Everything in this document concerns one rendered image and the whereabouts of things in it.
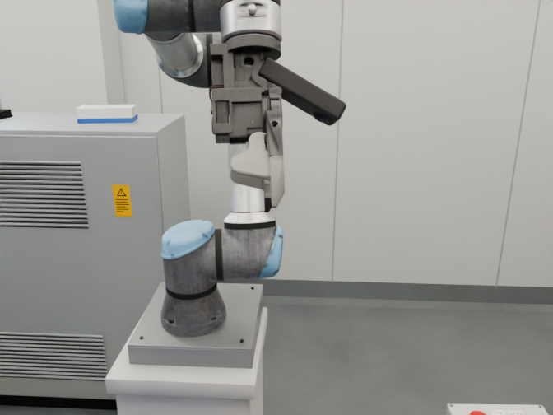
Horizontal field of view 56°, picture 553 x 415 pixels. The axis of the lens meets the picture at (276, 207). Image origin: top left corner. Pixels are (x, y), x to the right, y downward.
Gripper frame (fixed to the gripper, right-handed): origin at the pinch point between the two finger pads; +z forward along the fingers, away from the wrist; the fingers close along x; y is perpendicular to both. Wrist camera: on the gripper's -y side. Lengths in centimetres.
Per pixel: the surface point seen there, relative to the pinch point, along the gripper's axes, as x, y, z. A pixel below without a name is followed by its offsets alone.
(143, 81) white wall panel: -271, 59, -97
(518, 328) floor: -265, -177, 74
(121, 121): -170, 53, -49
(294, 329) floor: -276, -31, 68
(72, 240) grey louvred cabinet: -176, 77, 3
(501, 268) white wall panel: -284, -179, 36
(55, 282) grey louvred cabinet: -185, 89, 22
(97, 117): -169, 63, -51
